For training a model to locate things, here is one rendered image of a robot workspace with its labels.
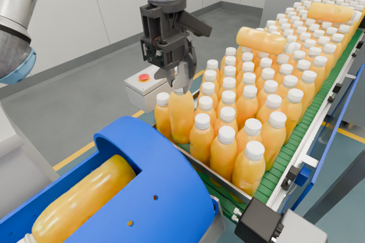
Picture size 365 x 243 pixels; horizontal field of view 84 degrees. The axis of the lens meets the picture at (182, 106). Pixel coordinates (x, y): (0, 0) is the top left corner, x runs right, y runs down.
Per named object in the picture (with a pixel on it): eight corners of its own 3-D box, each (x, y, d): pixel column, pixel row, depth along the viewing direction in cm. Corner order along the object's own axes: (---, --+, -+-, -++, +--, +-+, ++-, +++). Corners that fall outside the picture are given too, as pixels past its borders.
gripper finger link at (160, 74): (150, 89, 52) (149, 58, 45) (167, 78, 55) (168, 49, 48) (158, 95, 50) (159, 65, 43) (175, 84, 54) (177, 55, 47)
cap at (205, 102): (199, 101, 61) (199, 96, 60) (212, 101, 61) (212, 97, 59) (198, 109, 58) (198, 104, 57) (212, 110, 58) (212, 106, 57)
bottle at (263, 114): (269, 136, 73) (283, 96, 61) (271, 153, 68) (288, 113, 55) (248, 134, 74) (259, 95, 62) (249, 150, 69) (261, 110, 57)
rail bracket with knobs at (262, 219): (226, 229, 52) (230, 213, 45) (240, 207, 56) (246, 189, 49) (263, 261, 47) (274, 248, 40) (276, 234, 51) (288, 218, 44)
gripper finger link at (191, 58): (178, 76, 48) (171, 40, 43) (183, 73, 49) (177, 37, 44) (194, 81, 45) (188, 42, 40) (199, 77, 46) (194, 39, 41)
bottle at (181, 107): (181, 148, 61) (178, 100, 48) (167, 134, 65) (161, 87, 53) (199, 135, 64) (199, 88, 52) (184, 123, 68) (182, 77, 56)
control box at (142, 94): (130, 102, 76) (123, 79, 69) (167, 78, 87) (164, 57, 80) (147, 114, 71) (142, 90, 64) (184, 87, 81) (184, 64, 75)
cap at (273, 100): (278, 100, 60) (280, 95, 59) (281, 109, 57) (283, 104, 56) (264, 98, 60) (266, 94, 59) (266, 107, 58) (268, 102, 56)
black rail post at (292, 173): (279, 186, 60) (288, 171, 54) (283, 178, 61) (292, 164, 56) (287, 190, 58) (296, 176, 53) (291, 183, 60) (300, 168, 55)
